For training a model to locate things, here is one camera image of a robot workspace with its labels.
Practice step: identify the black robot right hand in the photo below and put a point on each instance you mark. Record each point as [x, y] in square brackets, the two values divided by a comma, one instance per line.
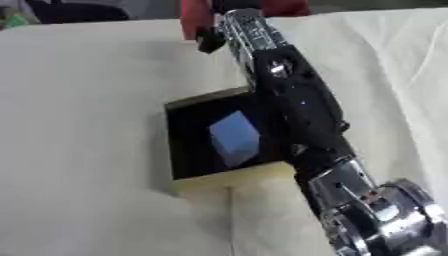
[209, 40]

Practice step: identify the red object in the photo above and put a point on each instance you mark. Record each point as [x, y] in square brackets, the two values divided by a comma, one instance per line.
[195, 16]

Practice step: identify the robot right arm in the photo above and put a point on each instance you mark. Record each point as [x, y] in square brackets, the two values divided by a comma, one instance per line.
[303, 110]

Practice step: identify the tan cardboard box black inside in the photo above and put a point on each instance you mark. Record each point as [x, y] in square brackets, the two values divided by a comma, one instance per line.
[189, 133]

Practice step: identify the blue cube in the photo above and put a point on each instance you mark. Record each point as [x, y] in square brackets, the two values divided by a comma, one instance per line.
[235, 140]

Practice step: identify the dark chair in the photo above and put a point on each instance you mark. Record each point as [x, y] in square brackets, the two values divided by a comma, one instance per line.
[76, 11]

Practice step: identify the green bag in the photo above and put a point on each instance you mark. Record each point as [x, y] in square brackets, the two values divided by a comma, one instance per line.
[13, 19]

